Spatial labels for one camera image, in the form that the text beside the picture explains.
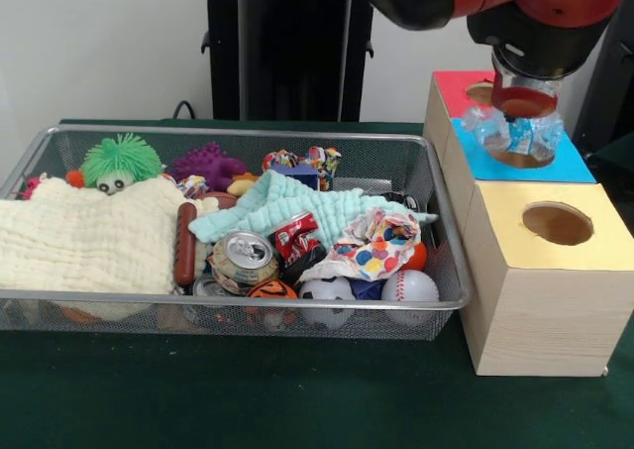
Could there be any mint green cloth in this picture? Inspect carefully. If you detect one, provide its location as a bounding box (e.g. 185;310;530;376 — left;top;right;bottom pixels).
187;169;440;252

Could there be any small orange ball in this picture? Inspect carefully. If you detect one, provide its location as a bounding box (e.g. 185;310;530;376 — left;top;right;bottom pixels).
408;242;429;271

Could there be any crushed red cola can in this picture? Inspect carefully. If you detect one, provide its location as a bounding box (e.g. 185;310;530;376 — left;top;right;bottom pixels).
269;210;328;267

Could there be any orange tiger-striped ball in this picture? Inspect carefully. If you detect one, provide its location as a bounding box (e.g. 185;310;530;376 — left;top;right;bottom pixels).
246;279;300;301

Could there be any crushed black can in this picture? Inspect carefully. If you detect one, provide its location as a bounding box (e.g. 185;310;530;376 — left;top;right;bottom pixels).
380;190;420;210

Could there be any cream knitted cloth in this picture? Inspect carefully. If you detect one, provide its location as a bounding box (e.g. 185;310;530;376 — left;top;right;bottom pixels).
0;173;219;295

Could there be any small silver can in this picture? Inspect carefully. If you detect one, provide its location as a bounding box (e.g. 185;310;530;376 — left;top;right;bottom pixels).
191;274;224;297

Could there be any crumpled colourful dotted paper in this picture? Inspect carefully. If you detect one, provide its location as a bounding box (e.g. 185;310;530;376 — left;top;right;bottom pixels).
299;208;422;282

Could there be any shallow mesh bin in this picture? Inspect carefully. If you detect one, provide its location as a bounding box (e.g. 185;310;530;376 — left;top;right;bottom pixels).
0;124;473;344

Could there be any white baseball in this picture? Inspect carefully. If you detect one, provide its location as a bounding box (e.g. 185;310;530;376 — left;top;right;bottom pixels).
380;269;441;326

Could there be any dark green side table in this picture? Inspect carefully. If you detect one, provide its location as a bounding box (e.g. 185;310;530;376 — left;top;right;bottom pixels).
586;134;634;207

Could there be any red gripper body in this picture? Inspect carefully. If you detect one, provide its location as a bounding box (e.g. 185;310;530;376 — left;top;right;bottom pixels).
492;74;560;120

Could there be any blue toy block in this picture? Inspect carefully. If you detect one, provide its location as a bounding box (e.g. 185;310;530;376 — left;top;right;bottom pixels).
285;165;321;190

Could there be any brown toy football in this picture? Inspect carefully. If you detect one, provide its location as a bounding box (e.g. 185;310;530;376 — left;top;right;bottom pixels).
195;192;240;213

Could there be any crushed beige drink can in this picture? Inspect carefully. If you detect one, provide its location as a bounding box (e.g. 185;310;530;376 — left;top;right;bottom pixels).
205;230;281;296

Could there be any purple spiky toy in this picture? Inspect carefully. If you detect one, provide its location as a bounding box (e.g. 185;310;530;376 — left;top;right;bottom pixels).
170;143;249;192

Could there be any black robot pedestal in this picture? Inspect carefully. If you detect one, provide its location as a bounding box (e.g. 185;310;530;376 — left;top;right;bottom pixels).
190;0;375;122

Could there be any colourful knotted rope toy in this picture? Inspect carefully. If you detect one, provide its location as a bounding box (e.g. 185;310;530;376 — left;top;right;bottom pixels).
261;146;342;192

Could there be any small soccer ball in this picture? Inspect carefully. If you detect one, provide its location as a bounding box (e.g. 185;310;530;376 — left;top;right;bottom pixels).
298;276;358;329

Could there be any green spiky puffer toy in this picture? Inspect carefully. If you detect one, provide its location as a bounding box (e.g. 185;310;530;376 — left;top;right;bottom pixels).
81;132;164;196

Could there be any brown toy hot dog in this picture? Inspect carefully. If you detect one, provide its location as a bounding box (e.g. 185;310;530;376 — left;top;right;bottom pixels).
172;202;198;287

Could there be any wooden box with three holes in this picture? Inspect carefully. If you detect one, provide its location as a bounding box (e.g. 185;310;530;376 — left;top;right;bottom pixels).
423;70;634;377

